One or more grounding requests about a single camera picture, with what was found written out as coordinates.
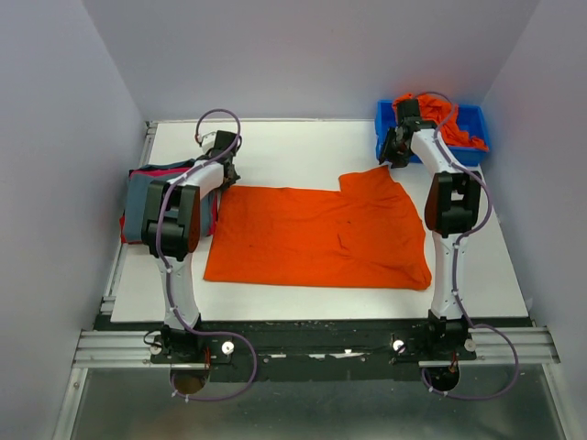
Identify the folded red t shirt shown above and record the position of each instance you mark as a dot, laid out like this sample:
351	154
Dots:
122	222

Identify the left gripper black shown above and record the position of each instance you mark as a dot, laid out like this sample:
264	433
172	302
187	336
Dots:
229	181

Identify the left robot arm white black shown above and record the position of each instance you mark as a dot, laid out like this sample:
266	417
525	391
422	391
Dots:
181	207

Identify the blue plastic bin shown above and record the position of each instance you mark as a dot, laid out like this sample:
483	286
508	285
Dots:
469	118

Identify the folded grey-blue t shirt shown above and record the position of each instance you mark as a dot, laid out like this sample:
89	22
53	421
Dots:
137	188

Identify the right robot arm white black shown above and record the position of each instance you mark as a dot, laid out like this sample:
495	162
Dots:
452	205

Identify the black mounting base rail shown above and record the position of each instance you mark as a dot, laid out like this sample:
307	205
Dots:
311	350

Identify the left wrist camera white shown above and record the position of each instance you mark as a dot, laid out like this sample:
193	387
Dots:
206	142

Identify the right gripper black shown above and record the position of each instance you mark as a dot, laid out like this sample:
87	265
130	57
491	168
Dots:
396	159

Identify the folded dark teal t shirt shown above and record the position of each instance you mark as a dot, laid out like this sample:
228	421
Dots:
184	165

